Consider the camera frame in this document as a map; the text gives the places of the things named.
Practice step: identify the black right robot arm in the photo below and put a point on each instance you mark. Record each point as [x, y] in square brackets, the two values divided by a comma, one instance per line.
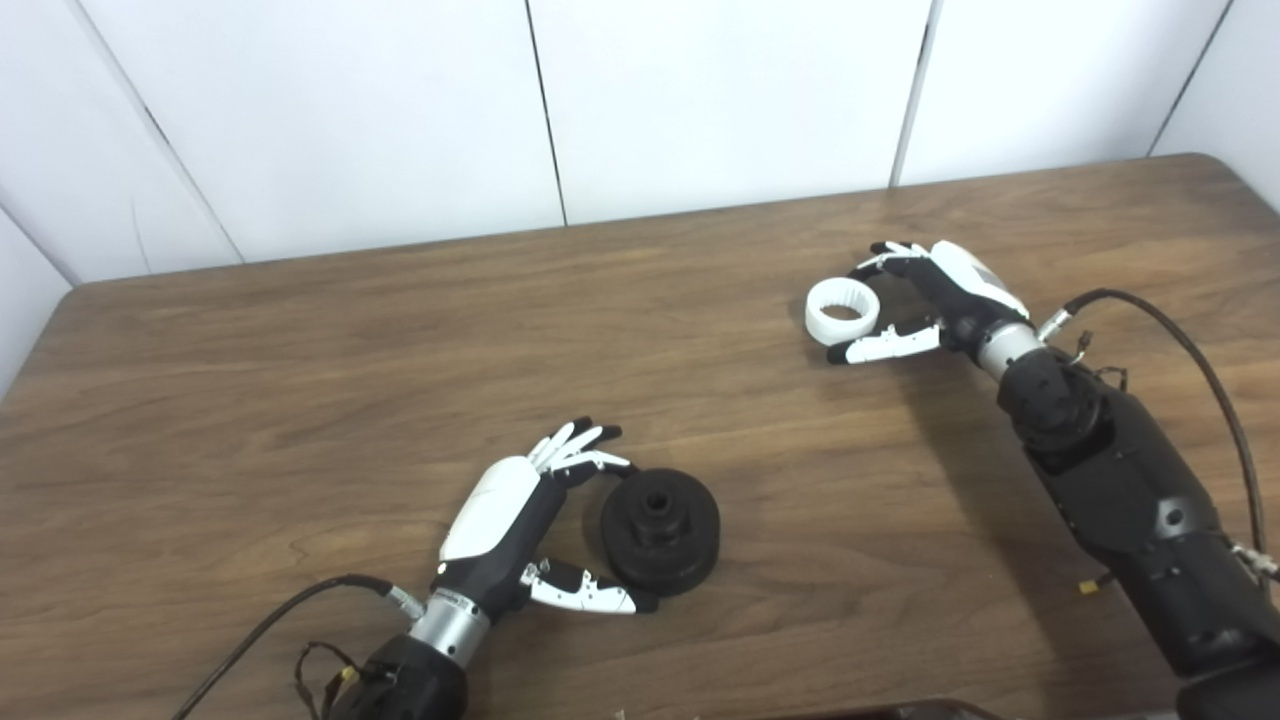
[1130, 490]

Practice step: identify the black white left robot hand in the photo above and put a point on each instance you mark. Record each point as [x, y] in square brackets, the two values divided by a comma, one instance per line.
[500, 520]

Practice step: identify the round black plastic part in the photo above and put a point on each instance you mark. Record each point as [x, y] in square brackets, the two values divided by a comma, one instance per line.
[670, 550]

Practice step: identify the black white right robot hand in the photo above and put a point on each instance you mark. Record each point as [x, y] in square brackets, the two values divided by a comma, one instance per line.
[965, 295]

